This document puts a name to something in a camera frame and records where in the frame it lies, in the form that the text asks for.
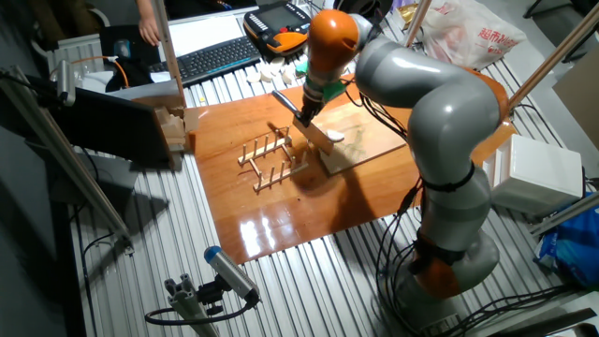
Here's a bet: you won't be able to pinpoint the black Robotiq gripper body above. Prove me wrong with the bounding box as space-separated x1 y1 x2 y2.
299 95 325 125

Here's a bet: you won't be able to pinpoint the stainless steel cleaver knife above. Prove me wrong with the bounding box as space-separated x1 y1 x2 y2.
271 89 337 156

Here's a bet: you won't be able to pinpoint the person's hand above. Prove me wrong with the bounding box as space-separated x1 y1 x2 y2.
138 14 162 48

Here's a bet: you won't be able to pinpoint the wooden peg rack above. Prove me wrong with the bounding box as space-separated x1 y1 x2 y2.
237 125 310 194

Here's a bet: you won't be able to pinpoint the bamboo cutting board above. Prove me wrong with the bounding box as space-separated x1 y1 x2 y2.
311 100 407 176

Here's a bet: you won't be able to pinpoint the orange black teach pendant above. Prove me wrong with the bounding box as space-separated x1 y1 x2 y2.
242 0 316 58

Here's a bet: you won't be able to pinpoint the glossy orange wooden board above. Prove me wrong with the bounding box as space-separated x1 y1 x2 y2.
189 69 518 266

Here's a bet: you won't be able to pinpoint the black keyboard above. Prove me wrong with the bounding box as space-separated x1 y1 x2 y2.
148 35 262 88

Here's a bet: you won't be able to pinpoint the black filament spool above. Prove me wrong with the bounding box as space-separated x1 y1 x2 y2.
334 0 383 18

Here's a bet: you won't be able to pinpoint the small wooden blocks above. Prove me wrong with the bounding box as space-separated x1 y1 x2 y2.
133 93 201 155

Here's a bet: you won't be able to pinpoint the gold foil packet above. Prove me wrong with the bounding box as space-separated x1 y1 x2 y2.
397 3 420 27

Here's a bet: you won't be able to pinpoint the white plastic bag red print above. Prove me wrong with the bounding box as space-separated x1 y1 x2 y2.
418 0 528 70

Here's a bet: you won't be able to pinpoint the black mouse pad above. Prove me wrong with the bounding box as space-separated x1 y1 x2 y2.
100 25 160 71

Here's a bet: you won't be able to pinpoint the black monitor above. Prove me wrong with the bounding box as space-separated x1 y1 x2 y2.
46 86 173 169

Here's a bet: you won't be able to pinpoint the black computer mouse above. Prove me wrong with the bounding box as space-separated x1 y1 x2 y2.
113 38 132 60

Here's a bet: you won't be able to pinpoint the white plastic drawer box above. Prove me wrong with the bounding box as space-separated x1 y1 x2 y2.
482 134 585 217

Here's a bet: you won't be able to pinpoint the slanted aluminium beam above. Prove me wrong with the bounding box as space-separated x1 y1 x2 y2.
0 65 136 256

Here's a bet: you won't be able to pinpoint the brown cardboard panel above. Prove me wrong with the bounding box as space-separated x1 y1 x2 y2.
551 44 599 152

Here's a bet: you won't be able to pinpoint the blue plastic bag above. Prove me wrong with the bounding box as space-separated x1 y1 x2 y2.
533 192 599 289

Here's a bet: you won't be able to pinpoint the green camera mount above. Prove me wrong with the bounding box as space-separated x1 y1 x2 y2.
295 60 347 102

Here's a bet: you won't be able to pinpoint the short brown frame pole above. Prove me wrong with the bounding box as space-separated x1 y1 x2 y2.
404 0 432 48

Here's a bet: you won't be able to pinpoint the wooden post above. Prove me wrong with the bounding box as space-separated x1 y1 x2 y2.
150 0 187 109

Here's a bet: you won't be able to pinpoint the silver camera blue end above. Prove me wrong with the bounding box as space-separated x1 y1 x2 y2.
203 245 261 304

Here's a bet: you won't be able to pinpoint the black camera clamp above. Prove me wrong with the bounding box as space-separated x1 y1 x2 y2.
196 274 226 316

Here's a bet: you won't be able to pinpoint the aluminium profile bracket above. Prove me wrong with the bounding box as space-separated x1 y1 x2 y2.
163 273 221 337

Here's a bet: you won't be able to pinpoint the orange cable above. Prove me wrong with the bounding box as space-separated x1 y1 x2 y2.
69 54 130 89

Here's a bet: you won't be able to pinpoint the black camera cable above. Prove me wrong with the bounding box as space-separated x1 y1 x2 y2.
143 292 261 327

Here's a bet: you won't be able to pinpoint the slanted brown frame pole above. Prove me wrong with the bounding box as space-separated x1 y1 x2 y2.
508 2 599 110

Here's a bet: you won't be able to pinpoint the grey aluminium rail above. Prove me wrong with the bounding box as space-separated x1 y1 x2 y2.
530 191 599 237

